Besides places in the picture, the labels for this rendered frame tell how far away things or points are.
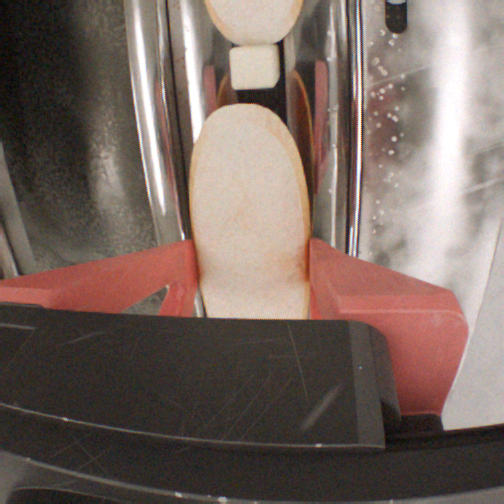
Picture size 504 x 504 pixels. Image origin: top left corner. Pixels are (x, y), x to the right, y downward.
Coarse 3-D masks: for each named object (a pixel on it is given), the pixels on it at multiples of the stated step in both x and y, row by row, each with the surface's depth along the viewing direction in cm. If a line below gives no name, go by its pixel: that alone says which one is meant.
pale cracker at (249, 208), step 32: (224, 128) 11; (256, 128) 11; (192, 160) 12; (224, 160) 11; (256, 160) 11; (288, 160) 11; (192, 192) 12; (224, 192) 12; (256, 192) 12; (288, 192) 12; (192, 224) 13; (224, 224) 12; (256, 224) 12; (288, 224) 12; (224, 256) 13; (256, 256) 13; (288, 256) 13; (224, 288) 13; (256, 288) 13; (288, 288) 13
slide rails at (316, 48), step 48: (192, 0) 12; (336, 0) 12; (192, 48) 13; (288, 48) 13; (336, 48) 12; (192, 96) 14; (288, 96) 13; (336, 96) 13; (192, 144) 15; (336, 144) 14; (336, 192) 15; (336, 240) 16
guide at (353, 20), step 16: (352, 0) 10; (352, 16) 11; (352, 32) 11; (352, 48) 11; (352, 64) 12; (352, 80) 12; (352, 96) 12; (352, 112) 13; (352, 128) 13; (352, 144) 13; (352, 160) 13; (352, 176) 13; (352, 192) 14; (352, 208) 14; (352, 224) 14; (352, 240) 14
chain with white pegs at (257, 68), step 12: (240, 48) 11; (252, 48) 11; (264, 48) 11; (276, 48) 12; (240, 60) 11; (252, 60) 11; (264, 60) 11; (276, 60) 12; (240, 72) 11; (252, 72) 11; (264, 72) 11; (276, 72) 12; (240, 84) 11; (252, 84) 11; (264, 84) 11; (276, 84) 14; (252, 96) 14; (276, 96) 14; (276, 108) 15
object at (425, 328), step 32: (320, 256) 9; (352, 256) 9; (320, 288) 8; (352, 288) 6; (384, 288) 6; (416, 288) 6; (384, 320) 5; (416, 320) 5; (448, 320) 5; (416, 352) 6; (448, 352) 5; (416, 384) 6; (448, 384) 6; (416, 416) 6
